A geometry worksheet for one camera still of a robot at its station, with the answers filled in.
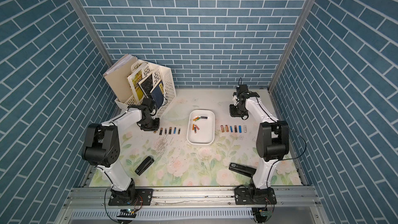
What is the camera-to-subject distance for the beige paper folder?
0.91 meters

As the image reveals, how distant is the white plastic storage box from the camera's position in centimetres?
95

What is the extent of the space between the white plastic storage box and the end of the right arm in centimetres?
17

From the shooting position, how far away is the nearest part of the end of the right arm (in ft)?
2.26
